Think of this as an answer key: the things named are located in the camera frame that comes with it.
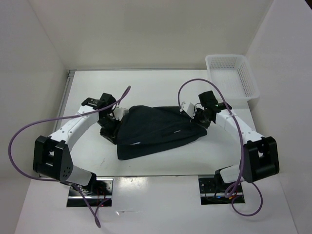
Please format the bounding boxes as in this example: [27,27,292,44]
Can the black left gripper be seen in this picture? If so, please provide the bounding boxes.
[97,115,123,145]

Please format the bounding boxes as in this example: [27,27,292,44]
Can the dark navy shorts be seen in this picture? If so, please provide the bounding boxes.
[117,105,207,160]

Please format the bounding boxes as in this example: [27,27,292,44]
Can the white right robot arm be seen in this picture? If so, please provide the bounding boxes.
[194,91,280,192]

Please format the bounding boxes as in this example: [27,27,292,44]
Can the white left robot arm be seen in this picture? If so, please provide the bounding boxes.
[33,93,117,195]

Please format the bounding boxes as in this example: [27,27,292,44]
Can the white perforated plastic basket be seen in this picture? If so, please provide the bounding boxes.
[205,54,260,101]

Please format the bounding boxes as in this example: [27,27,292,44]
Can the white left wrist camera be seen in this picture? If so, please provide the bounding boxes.
[113,107,129,121]

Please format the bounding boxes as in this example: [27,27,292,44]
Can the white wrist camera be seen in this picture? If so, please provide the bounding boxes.
[113,107,129,121]
[180,102,195,119]

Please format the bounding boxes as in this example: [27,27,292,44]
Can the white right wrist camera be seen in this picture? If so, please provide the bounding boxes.
[180,102,195,119]

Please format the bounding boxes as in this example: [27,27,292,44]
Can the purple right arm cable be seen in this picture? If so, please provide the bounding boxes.
[177,78,264,216]

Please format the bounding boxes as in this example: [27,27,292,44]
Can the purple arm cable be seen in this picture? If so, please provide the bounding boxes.
[177,78,264,216]
[8,85,132,229]

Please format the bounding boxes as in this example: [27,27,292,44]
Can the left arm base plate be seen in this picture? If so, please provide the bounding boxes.
[66,177,114,207]

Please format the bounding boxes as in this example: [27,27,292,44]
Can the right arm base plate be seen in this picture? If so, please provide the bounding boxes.
[198,175,245,205]

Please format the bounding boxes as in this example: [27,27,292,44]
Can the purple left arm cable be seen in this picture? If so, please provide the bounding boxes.
[8,85,132,229]

